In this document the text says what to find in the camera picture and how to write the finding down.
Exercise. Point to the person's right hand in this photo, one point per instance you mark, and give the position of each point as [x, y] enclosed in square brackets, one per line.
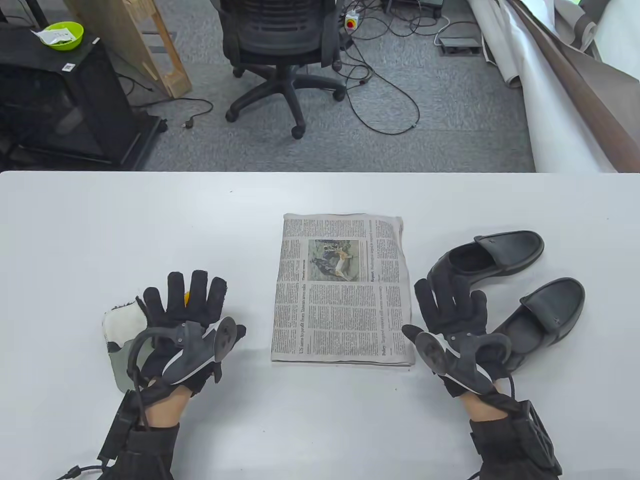
[450, 310]

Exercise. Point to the person's left hand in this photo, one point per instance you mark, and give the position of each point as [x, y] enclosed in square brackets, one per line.
[170, 305]

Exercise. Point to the grey hand controller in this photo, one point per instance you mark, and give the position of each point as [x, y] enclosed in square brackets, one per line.
[192, 350]
[465, 360]

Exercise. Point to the white grey polishing cloth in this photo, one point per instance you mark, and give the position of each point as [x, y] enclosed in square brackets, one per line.
[122, 325]

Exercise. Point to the black leather shoe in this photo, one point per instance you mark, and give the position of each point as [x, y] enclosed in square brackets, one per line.
[550, 305]
[505, 252]

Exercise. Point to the printed newspaper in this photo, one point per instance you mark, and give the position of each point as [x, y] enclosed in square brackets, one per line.
[345, 320]

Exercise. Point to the person's right forearm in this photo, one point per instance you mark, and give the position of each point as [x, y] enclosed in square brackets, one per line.
[500, 450]

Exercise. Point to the white rolled sheet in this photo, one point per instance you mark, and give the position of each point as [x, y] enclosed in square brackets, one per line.
[550, 120]

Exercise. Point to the black cabinet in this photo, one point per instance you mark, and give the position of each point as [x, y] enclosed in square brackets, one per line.
[85, 85]

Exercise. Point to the brown rolled sheet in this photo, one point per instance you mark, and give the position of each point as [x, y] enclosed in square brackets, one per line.
[600, 100]

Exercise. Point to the grey floor box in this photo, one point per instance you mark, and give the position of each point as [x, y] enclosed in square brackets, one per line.
[457, 46]

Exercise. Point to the green bowl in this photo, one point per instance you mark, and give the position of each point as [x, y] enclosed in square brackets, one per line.
[75, 39]

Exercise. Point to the black office chair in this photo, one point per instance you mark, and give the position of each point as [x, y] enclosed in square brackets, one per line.
[277, 35]

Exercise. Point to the white paper packet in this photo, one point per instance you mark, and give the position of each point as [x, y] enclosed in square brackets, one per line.
[55, 35]

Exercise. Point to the white box red button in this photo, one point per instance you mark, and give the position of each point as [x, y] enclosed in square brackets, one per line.
[351, 21]

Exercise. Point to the grey fabric sheet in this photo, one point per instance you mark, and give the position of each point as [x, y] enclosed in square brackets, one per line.
[575, 25]

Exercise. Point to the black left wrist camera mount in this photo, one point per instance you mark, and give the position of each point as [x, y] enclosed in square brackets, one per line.
[120, 430]

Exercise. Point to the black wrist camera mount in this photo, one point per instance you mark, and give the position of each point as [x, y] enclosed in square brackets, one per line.
[120, 430]
[537, 440]

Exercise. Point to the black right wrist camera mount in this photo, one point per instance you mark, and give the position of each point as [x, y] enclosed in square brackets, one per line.
[537, 440]

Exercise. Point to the wooden frame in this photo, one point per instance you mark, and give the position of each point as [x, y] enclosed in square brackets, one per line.
[125, 30]

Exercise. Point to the black metal post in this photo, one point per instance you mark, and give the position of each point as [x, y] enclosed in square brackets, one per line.
[35, 10]

